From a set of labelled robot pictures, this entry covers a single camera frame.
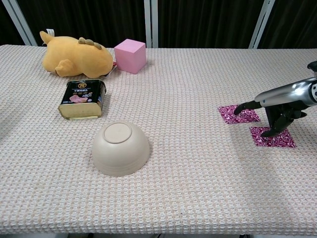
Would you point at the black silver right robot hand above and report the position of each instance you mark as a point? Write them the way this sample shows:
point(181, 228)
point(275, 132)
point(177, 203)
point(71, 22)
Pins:
point(284, 95)

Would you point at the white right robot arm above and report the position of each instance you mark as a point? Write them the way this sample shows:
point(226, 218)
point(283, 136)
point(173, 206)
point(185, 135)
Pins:
point(315, 93)

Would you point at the black pleated curtain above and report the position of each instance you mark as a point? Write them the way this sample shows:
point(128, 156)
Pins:
point(294, 22)
point(86, 17)
point(7, 32)
point(205, 22)

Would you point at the beige waffle tablecloth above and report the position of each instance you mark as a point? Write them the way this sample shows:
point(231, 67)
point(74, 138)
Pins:
point(185, 173)

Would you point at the pink foam cube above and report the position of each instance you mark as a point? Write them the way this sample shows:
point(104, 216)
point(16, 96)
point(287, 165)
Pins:
point(128, 57)

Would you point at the red white small packet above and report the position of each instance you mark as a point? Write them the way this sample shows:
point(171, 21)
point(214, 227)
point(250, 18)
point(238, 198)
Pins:
point(114, 65)

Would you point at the beige upturned bowl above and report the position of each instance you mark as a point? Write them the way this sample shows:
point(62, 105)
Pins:
point(119, 151)

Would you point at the black gold luncheon meat can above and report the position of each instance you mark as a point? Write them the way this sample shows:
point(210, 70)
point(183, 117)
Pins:
point(81, 96)

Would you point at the yellow plush toy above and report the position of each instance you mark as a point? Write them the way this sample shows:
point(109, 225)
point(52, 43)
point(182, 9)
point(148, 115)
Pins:
point(79, 57)

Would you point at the white frame post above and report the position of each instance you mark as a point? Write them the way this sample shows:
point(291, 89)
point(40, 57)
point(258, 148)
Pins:
point(151, 22)
point(261, 24)
point(19, 24)

